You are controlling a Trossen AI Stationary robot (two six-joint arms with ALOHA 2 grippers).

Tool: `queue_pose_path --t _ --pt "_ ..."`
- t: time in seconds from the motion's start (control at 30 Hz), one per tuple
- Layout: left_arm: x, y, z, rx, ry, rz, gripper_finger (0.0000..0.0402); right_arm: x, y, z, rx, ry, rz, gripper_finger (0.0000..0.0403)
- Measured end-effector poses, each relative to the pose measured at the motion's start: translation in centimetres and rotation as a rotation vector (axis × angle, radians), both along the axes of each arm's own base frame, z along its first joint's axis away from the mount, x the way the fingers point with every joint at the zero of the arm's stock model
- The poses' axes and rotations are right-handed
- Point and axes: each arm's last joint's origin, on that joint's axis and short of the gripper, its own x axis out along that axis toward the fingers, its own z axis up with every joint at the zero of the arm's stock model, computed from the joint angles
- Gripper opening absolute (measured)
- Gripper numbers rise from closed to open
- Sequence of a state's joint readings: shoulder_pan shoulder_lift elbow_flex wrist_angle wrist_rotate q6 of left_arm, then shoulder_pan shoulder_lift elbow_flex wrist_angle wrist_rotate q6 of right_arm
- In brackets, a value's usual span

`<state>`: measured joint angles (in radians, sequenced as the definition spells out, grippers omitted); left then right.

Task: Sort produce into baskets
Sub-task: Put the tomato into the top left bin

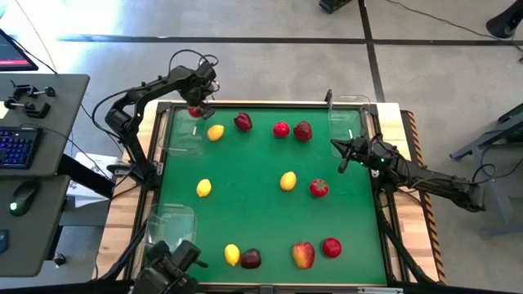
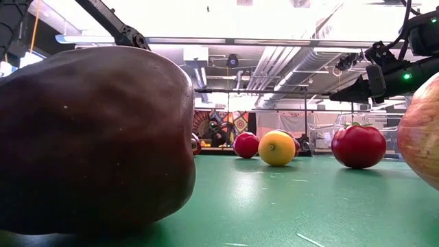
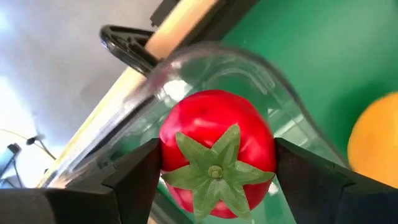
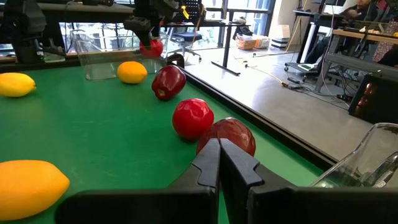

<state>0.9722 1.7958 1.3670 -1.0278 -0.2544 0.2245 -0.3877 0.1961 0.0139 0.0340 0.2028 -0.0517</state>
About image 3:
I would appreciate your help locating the black clamp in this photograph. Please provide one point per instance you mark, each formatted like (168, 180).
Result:
(124, 46)

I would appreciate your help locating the red tomato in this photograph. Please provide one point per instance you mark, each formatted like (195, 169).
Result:
(211, 118)

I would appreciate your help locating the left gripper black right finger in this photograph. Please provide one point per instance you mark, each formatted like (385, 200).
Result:
(311, 186)

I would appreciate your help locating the orange-tinted yellow lemon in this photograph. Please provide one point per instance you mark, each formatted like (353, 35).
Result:
(376, 143)

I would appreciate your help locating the clear plastic basket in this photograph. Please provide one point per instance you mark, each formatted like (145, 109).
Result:
(174, 90)

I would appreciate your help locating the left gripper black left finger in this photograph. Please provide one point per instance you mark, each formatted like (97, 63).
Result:
(130, 174)

